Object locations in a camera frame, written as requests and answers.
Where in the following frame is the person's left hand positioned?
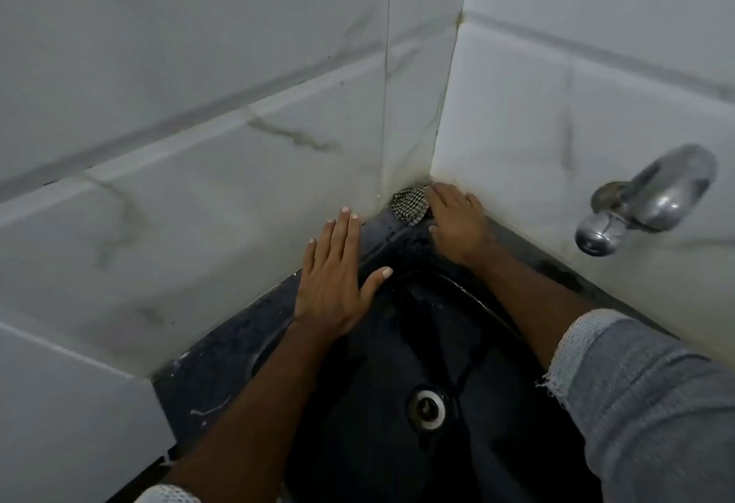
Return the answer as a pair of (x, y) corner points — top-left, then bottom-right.
(293, 207), (395, 338)

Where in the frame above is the person's right hand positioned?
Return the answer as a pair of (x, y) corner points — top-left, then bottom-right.
(423, 181), (499, 269)

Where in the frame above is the black white checked cloth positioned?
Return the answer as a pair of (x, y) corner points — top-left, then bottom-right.
(390, 186), (433, 227)

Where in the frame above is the person's right forearm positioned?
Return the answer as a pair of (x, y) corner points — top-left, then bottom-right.
(473, 243), (599, 373)

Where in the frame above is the person's left forearm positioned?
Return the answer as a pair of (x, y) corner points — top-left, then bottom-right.
(163, 315), (368, 503)

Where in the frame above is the black kitchen sink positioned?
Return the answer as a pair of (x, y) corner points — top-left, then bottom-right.
(152, 198), (678, 503)

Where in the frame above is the round metal sink drain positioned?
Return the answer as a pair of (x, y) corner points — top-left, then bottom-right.
(406, 386), (450, 432)

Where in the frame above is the white mesh left sleeve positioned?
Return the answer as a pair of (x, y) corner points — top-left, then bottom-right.
(132, 483), (202, 503)

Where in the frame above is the grey shirt right sleeve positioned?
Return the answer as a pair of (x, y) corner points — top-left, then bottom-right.
(537, 308), (735, 503)

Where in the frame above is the chrome wall faucet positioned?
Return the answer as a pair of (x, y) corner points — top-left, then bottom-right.
(575, 143), (719, 257)

